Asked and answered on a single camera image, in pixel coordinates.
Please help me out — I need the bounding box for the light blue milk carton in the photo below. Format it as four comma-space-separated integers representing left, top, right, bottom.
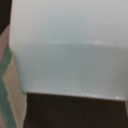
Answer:
9, 0, 128, 101

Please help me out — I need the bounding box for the foam-padded gripper finger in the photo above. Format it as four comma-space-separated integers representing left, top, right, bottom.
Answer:
0, 27, 27, 128

